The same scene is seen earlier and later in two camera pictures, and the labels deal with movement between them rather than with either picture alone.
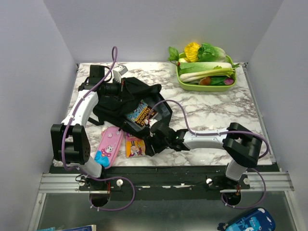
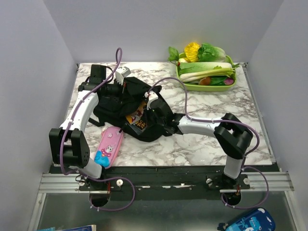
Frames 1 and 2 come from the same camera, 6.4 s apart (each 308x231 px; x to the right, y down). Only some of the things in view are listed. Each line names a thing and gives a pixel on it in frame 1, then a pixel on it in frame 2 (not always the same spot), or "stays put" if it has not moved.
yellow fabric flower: (191, 50) stays put
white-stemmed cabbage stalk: (188, 76) stays put
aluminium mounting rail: (70, 183) stays put
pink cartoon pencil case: (109, 146) stays put
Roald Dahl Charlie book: (135, 146) -> (133, 118)
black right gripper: (149, 139) -> (147, 113)
